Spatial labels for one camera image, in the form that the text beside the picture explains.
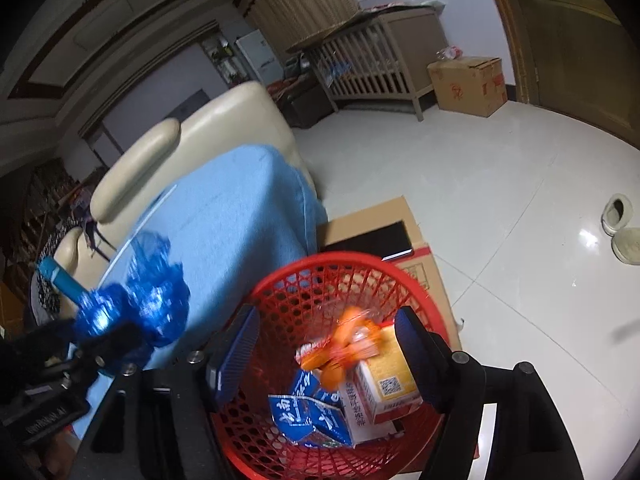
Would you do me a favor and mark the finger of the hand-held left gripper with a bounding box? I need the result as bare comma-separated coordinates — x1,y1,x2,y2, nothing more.
77,322,145,366
15,316,77,361

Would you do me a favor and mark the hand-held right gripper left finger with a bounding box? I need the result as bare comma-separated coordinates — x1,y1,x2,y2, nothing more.
74,305,262,480

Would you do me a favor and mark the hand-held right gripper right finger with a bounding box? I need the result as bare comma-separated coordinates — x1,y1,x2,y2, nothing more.
393,306,587,480

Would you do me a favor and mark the red and white small box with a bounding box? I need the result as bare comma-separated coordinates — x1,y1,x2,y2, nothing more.
339,324,425,445

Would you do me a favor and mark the blue shiny plastic wrapper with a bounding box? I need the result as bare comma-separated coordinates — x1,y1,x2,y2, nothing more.
74,230,192,351

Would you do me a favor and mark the orange snack wrapper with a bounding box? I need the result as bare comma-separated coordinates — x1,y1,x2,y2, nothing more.
296,306,386,387

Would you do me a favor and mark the blue milk carton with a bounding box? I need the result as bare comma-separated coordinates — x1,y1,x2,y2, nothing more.
267,369,355,450

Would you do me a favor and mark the red plastic mesh basket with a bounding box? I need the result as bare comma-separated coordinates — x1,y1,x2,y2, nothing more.
209,252,460,480

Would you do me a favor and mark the dark patterned cloth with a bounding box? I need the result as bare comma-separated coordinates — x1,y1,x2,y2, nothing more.
29,240,76,318

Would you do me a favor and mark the black flat panel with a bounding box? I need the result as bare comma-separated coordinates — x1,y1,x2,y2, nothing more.
320,220,414,262

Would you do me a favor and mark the clear thin rod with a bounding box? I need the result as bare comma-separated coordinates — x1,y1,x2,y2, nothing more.
102,184,179,281

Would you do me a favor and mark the blue tablecloth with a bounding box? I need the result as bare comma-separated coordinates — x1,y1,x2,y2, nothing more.
70,144,329,441

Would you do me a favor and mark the flat cardboard box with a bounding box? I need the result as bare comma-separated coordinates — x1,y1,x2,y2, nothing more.
316,196,480,476

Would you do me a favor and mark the beige slipper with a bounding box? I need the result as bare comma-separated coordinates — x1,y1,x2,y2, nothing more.
601,193,633,236
611,227,640,265

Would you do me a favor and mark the cream leather sofa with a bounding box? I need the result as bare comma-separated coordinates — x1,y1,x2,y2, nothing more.
52,81,317,306

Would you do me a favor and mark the dark low cabinet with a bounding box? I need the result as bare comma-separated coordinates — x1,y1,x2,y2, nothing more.
266,74,337,130

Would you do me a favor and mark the brown cardboard box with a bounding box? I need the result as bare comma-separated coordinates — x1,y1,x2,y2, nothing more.
426,56,508,119

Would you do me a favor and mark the white refrigerator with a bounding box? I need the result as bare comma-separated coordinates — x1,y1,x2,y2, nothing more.
235,30,281,87

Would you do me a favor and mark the wooden baby crib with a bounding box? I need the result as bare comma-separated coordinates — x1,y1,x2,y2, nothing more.
287,6,450,122

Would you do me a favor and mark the wooden door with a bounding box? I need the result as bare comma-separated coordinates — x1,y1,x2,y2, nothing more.
476,0,640,151

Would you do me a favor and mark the beige pleated curtain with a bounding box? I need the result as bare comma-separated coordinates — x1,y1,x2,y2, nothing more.
235,0,361,51

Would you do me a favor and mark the black thin cable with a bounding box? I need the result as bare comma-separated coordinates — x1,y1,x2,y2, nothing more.
85,220,118,263

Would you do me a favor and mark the dark wall panel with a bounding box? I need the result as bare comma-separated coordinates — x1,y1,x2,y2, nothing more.
162,88,211,123

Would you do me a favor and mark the wall shelf with bottles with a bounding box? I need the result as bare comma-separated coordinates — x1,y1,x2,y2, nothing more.
201,32,251,87

